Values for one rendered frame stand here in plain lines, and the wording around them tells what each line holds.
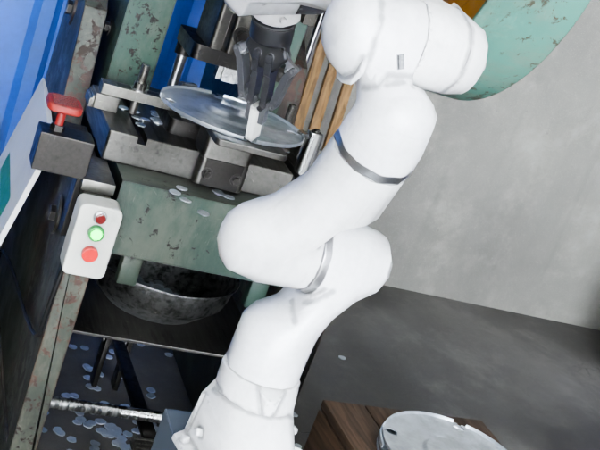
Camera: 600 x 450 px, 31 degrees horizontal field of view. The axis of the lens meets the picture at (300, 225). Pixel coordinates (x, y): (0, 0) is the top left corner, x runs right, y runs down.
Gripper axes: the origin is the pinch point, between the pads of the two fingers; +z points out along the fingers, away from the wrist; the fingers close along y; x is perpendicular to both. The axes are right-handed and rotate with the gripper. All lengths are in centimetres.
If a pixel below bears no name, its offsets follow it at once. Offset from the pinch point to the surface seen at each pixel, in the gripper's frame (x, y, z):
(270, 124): 15.2, -4.0, 9.2
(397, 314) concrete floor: 127, 3, 130
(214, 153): 0.9, -7.6, 11.1
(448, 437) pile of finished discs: 0, 53, 47
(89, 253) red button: -31.1, -11.0, 18.4
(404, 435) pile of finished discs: -8, 46, 44
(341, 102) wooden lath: 125, -34, 62
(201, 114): 0.5, -11.5, 4.2
